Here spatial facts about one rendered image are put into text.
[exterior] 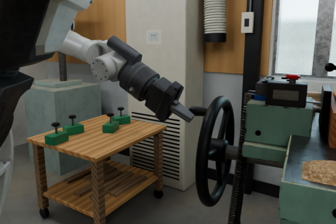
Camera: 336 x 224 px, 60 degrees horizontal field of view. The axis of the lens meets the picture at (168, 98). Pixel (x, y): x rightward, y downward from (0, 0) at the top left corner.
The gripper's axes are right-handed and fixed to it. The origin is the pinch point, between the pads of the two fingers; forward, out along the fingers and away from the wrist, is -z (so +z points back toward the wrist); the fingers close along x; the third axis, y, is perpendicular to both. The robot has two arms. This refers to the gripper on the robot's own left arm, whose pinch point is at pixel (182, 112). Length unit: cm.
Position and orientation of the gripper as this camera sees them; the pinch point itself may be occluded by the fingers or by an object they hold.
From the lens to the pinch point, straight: 73.5
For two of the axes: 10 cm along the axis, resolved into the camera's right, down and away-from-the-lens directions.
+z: -7.8, -5.7, 2.7
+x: 3.0, -7.1, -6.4
